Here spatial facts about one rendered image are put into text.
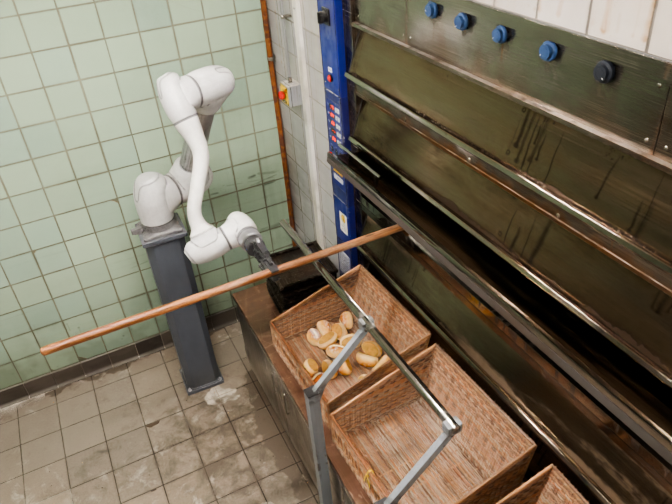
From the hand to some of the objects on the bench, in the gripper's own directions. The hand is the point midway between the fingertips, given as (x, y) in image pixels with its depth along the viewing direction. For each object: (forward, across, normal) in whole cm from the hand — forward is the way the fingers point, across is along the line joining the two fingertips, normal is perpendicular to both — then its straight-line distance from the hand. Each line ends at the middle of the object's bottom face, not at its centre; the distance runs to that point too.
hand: (272, 270), depth 223 cm
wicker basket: (0, +62, -27) cm, 67 cm away
